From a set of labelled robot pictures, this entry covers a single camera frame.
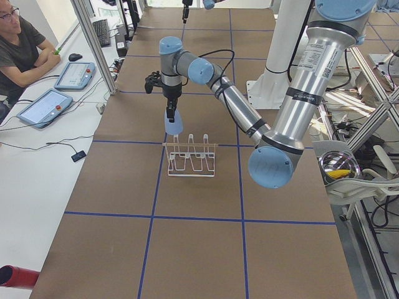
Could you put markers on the upper teach pendant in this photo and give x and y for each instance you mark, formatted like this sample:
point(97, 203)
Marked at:
point(75, 76)

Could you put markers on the teach pendant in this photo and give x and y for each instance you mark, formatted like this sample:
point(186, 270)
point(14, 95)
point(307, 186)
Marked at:
point(45, 109)
point(75, 76)

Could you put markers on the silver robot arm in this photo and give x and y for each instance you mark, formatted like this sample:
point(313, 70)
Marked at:
point(308, 42)
point(208, 4)

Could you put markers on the seated person in grey shirt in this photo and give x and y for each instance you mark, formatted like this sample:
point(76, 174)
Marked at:
point(26, 55)

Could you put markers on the white wire cup rack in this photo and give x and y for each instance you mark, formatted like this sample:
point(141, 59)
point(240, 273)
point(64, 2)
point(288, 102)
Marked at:
point(191, 159)

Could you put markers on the blue plastic cup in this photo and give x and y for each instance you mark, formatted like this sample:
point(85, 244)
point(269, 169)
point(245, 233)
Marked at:
point(176, 127)

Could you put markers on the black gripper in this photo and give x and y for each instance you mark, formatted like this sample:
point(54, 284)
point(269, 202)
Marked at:
point(171, 92)
point(186, 12)

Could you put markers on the brown paper table cover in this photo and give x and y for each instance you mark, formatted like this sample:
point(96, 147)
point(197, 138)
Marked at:
point(152, 216)

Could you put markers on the small black puck device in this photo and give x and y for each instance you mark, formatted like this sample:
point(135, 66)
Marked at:
point(78, 156)

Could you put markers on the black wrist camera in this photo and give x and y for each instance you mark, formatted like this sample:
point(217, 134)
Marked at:
point(153, 80)

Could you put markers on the aluminium frame post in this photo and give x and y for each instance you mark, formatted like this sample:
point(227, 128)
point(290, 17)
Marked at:
point(94, 45)

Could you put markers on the black keyboard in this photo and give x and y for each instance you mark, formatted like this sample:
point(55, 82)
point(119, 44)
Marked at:
point(102, 32)

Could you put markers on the lower teach pendant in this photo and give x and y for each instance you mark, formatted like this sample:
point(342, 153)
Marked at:
point(45, 109)

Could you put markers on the metal bowl with corn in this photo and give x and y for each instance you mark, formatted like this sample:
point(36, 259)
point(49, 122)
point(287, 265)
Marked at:
point(336, 165)

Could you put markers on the black computer mouse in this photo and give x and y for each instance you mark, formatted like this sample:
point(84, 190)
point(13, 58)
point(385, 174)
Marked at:
point(74, 57)

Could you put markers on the red cylinder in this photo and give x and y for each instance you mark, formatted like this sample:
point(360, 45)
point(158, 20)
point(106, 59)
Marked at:
point(18, 277)

